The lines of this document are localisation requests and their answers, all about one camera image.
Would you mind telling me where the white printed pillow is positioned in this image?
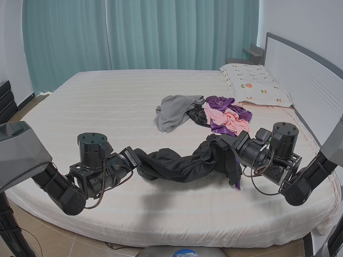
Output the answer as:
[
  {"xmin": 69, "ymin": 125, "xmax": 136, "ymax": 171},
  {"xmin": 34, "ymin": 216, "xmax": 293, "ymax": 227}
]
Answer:
[{"xmin": 220, "ymin": 64, "xmax": 293, "ymax": 108}]

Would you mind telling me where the grey bedside table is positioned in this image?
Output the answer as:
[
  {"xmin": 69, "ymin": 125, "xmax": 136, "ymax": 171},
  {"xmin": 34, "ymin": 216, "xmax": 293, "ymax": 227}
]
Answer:
[{"xmin": 226, "ymin": 43, "xmax": 264, "ymax": 65}]

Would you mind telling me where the pile of clothes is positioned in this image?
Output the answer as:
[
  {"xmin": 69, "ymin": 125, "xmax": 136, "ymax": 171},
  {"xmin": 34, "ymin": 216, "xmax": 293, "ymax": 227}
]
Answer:
[{"xmin": 187, "ymin": 95, "xmax": 253, "ymax": 136}]

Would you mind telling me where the grey garment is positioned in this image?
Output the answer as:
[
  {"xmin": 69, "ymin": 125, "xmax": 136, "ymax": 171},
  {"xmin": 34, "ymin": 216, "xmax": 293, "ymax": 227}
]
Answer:
[{"xmin": 153, "ymin": 95, "xmax": 205, "ymax": 133}]

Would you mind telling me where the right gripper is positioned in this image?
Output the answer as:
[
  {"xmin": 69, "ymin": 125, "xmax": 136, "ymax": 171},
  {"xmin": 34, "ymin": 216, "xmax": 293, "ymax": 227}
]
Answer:
[{"xmin": 230, "ymin": 131, "xmax": 271, "ymax": 171}]

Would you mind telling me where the black chest of drawers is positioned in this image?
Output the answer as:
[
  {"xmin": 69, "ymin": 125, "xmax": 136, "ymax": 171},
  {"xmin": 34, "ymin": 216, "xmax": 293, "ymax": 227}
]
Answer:
[{"xmin": 0, "ymin": 80, "xmax": 19, "ymax": 124}]

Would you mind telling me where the blue-green curtain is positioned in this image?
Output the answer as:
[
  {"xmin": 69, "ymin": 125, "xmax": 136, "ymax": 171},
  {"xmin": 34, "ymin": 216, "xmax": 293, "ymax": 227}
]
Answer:
[
  {"xmin": 23, "ymin": 0, "xmax": 111, "ymax": 96},
  {"xmin": 106, "ymin": 0, "xmax": 260, "ymax": 70}
]

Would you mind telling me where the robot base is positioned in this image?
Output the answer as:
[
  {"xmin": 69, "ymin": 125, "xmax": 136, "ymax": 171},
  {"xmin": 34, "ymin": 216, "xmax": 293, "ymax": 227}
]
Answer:
[{"xmin": 141, "ymin": 246, "xmax": 224, "ymax": 257}]

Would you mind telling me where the bed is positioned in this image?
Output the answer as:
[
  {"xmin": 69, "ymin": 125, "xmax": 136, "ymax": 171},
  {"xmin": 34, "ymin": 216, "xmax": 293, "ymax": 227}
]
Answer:
[{"xmin": 4, "ymin": 32, "xmax": 343, "ymax": 248}]

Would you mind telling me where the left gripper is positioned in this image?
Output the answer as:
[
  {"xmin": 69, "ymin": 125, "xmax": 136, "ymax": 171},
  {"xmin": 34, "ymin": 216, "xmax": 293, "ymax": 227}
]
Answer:
[{"xmin": 102, "ymin": 146, "xmax": 140, "ymax": 191}]

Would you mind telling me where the black T-shirt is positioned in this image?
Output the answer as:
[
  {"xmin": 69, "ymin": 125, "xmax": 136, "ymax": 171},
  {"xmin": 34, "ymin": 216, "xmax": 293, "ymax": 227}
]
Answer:
[{"xmin": 135, "ymin": 133, "xmax": 243, "ymax": 191}]

